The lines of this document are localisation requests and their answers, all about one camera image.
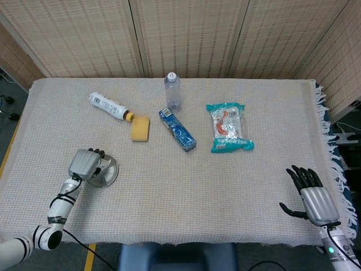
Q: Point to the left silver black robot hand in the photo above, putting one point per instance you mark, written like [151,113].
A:
[83,163]

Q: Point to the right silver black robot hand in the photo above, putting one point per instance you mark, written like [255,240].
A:
[320,203]

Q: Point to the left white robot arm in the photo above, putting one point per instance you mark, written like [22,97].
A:
[57,211]

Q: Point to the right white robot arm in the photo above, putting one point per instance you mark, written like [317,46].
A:
[338,248]

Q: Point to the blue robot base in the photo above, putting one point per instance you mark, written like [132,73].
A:
[175,258]

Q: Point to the silver metal plate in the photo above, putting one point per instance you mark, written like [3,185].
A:
[111,173]

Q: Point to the white bottle yellow cap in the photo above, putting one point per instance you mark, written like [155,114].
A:
[108,106]

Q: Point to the yellow sponge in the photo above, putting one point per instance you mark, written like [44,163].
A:
[140,129]

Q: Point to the white plastic device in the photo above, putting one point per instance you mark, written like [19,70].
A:
[348,137]

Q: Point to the black caster wheels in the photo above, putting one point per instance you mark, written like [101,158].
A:
[12,115]

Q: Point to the long blue cardboard box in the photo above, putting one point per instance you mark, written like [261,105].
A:
[177,131]

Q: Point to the beige waffle tablecloth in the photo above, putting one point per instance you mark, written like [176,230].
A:
[183,192]

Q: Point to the clear plastic water bottle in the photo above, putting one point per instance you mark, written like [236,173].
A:
[172,93]

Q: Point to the teal snack packet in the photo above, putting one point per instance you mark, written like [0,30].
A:
[229,127]

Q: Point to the woven bamboo folding screen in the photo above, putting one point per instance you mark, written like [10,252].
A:
[183,36]

